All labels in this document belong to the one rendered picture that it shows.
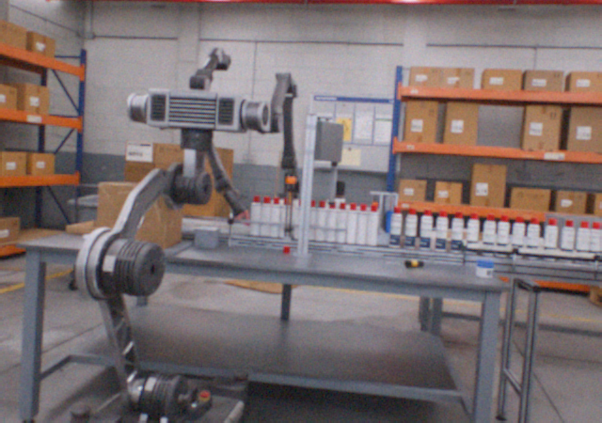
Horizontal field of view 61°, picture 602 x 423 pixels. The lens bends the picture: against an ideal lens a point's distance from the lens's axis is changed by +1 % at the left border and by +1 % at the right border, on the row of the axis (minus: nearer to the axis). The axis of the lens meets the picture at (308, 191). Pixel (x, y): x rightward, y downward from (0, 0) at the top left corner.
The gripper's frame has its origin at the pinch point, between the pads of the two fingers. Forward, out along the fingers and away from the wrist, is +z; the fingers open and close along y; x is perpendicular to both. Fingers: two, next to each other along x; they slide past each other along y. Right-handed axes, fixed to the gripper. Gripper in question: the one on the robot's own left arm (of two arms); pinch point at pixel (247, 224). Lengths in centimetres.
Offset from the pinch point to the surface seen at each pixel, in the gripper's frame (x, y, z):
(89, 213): 152, 171, -85
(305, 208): -31.1, -16.0, 8.5
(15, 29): 156, 269, -308
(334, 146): -59, -10, -9
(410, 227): -68, -3, 45
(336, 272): -31, -47, 37
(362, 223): -50, -3, 31
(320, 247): -25.4, -6.0, 29.3
